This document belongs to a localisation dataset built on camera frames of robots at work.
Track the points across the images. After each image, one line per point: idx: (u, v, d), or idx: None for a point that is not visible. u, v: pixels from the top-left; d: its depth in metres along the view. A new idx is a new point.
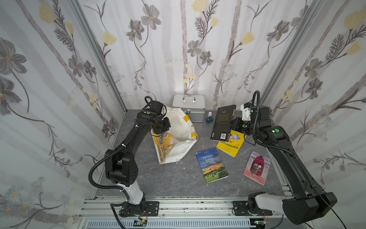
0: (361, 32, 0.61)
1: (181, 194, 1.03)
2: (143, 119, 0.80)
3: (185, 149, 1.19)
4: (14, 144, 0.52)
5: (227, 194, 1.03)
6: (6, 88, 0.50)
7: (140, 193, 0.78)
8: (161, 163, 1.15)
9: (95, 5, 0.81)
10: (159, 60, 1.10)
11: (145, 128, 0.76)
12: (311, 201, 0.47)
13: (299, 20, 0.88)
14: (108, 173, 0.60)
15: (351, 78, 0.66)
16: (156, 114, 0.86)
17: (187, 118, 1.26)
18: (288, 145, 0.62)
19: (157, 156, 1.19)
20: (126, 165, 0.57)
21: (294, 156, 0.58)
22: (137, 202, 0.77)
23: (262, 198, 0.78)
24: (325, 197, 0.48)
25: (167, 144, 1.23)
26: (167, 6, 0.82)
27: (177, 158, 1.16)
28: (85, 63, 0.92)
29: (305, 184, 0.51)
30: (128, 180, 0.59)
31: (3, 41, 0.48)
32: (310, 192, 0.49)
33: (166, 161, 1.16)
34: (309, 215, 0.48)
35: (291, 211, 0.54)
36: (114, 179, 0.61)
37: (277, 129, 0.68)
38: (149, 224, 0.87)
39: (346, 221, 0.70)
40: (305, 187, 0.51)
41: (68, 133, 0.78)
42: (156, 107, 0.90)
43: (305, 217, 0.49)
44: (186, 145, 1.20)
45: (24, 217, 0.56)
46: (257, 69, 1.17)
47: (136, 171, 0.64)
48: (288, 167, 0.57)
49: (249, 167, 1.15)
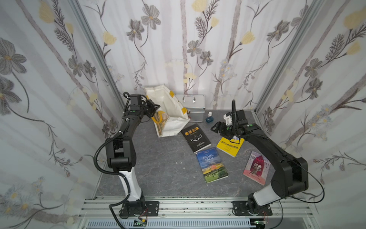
0: (361, 32, 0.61)
1: (181, 194, 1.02)
2: (130, 116, 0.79)
3: (180, 125, 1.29)
4: (14, 144, 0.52)
5: (227, 194, 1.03)
6: (6, 88, 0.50)
7: (139, 190, 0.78)
8: (160, 136, 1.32)
9: (95, 5, 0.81)
10: (159, 60, 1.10)
11: (134, 121, 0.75)
12: (285, 165, 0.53)
13: (299, 20, 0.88)
14: (110, 161, 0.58)
15: (351, 78, 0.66)
16: (141, 109, 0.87)
17: (171, 94, 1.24)
18: (260, 132, 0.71)
19: (156, 130, 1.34)
20: (127, 146, 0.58)
21: (266, 138, 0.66)
22: (139, 197, 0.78)
23: (258, 192, 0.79)
24: (296, 161, 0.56)
25: (162, 120, 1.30)
26: (167, 7, 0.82)
27: (175, 132, 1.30)
28: (85, 63, 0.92)
29: (278, 154, 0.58)
30: (131, 162, 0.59)
31: (4, 40, 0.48)
32: (286, 160, 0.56)
33: (164, 134, 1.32)
34: (290, 182, 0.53)
35: (278, 185, 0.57)
36: (116, 166, 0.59)
37: (250, 124, 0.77)
38: (149, 224, 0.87)
39: (347, 222, 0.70)
40: (280, 156, 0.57)
41: (68, 133, 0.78)
42: (137, 101, 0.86)
43: (289, 186, 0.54)
44: (179, 122, 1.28)
45: (24, 217, 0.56)
46: (257, 69, 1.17)
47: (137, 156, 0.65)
48: (264, 148, 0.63)
49: (249, 167, 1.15)
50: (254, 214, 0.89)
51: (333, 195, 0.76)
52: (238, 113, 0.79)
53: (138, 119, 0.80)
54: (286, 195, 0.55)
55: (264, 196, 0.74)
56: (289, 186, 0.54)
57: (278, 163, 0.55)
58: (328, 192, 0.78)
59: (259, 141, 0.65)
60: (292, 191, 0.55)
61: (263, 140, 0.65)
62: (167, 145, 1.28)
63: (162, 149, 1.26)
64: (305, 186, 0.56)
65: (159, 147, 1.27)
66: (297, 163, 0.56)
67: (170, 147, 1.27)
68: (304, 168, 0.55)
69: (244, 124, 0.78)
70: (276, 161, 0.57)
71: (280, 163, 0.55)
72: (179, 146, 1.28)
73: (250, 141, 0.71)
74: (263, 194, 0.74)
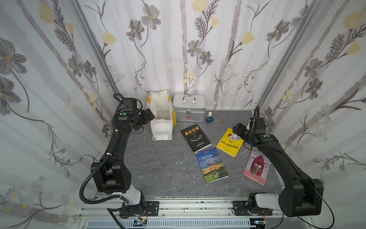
0: (361, 32, 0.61)
1: (181, 194, 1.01)
2: (121, 121, 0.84)
3: (169, 130, 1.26)
4: (14, 144, 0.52)
5: (227, 194, 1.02)
6: (6, 88, 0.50)
7: (138, 193, 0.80)
8: (154, 140, 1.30)
9: (95, 5, 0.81)
10: (159, 60, 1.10)
11: (125, 130, 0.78)
12: (297, 182, 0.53)
13: (299, 20, 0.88)
14: (100, 186, 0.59)
15: (351, 79, 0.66)
16: (134, 112, 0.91)
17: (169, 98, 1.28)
18: (275, 144, 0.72)
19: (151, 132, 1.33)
20: (117, 173, 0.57)
21: (281, 151, 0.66)
22: (137, 202, 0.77)
23: (260, 196, 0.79)
24: (311, 182, 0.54)
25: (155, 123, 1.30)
26: (167, 6, 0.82)
27: (168, 136, 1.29)
28: (85, 63, 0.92)
29: (290, 171, 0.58)
30: (124, 186, 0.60)
31: (4, 40, 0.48)
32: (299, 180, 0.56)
33: (158, 138, 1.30)
34: (300, 201, 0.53)
35: (285, 201, 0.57)
36: (108, 190, 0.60)
37: (267, 134, 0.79)
38: (149, 224, 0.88)
39: (346, 222, 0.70)
40: (293, 173, 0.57)
41: (68, 133, 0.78)
42: (130, 104, 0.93)
43: (296, 205, 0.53)
44: (168, 126, 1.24)
45: (24, 217, 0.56)
46: (257, 69, 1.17)
47: (129, 176, 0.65)
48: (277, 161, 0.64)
49: (249, 167, 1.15)
50: (254, 214, 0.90)
51: (333, 195, 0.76)
52: (258, 121, 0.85)
53: (130, 125, 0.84)
54: (291, 214, 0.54)
55: (267, 202, 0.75)
56: (297, 205, 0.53)
57: (289, 180, 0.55)
58: (328, 192, 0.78)
59: (273, 154, 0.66)
60: (299, 210, 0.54)
61: (277, 152, 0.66)
62: (167, 145, 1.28)
63: (162, 149, 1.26)
64: (316, 209, 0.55)
65: (158, 146, 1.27)
66: (310, 185, 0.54)
67: (170, 147, 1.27)
68: (318, 191, 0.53)
69: (260, 133, 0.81)
70: (288, 177, 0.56)
71: (291, 179, 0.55)
72: (179, 146, 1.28)
73: (264, 150, 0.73)
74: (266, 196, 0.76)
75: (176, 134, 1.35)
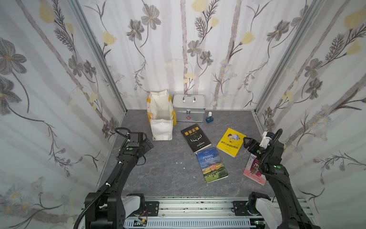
0: (361, 32, 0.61)
1: (181, 194, 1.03)
2: (126, 155, 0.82)
3: (169, 130, 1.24)
4: (14, 144, 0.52)
5: (227, 194, 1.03)
6: (6, 88, 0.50)
7: (137, 198, 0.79)
8: (154, 140, 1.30)
9: (95, 5, 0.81)
10: (159, 60, 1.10)
11: (128, 164, 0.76)
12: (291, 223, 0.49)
13: (299, 20, 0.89)
14: (89, 224, 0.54)
15: (351, 79, 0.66)
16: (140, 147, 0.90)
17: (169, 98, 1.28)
18: (284, 179, 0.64)
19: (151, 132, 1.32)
20: (112, 206, 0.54)
21: (289, 187, 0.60)
22: (137, 207, 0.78)
23: (261, 203, 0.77)
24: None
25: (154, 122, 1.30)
26: (167, 6, 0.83)
27: (169, 136, 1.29)
28: (85, 63, 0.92)
29: (291, 209, 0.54)
30: (115, 227, 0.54)
31: (4, 40, 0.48)
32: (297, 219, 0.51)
33: (158, 138, 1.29)
34: None
35: None
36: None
37: (279, 166, 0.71)
38: (149, 224, 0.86)
39: (346, 222, 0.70)
40: (293, 213, 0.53)
41: (68, 133, 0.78)
42: (137, 138, 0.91)
43: None
44: (168, 127, 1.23)
45: (24, 217, 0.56)
46: (257, 69, 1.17)
47: (123, 214, 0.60)
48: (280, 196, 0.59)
49: (249, 167, 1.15)
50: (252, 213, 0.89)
51: (333, 195, 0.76)
52: (275, 149, 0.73)
53: (134, 160, 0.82)
54: None
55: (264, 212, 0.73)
56: None
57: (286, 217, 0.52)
58: (328, 192, 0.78)
59: (278, 188, 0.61)
60: None
61: (282, 186, 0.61)
62: (167, 145, 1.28)
63: (162, 149, 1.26)
64: None
65: (158, 146, 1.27)
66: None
67: (170, 147, 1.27)
68: None
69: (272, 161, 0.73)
70: (287, 213, 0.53)
71: (289, 218, 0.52)
72: (179, 146, 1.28)
73: (271, 182, 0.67)
74: (267, 210, 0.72)
75: (176, 134, 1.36)
